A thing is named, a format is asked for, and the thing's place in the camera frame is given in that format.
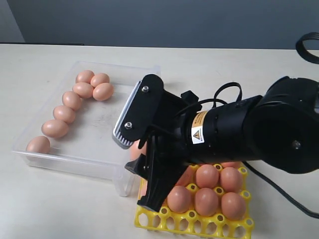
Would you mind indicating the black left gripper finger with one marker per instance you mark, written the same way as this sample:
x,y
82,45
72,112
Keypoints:
x,y
161,180

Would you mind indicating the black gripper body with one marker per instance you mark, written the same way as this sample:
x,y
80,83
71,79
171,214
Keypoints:
x,y
167,140

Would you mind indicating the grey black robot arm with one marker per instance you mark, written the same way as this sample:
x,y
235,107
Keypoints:
x,y
280,128

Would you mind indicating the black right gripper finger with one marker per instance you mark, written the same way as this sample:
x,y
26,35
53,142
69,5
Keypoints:
x,y
139,166

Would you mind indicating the clear plastic egg bin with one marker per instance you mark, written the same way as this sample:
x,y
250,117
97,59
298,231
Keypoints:
x,y
88,148

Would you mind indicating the yellow plastic egg tray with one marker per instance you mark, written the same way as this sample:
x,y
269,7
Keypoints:
x,y
191,223

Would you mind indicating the brown egg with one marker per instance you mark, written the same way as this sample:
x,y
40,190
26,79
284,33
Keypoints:
x,y
231,180
233,164
179,199
55,128
39,144
84,76
135,152
103,91
71,100
84,90
206,202
186,177
64,113
99,79
206,176
233,206

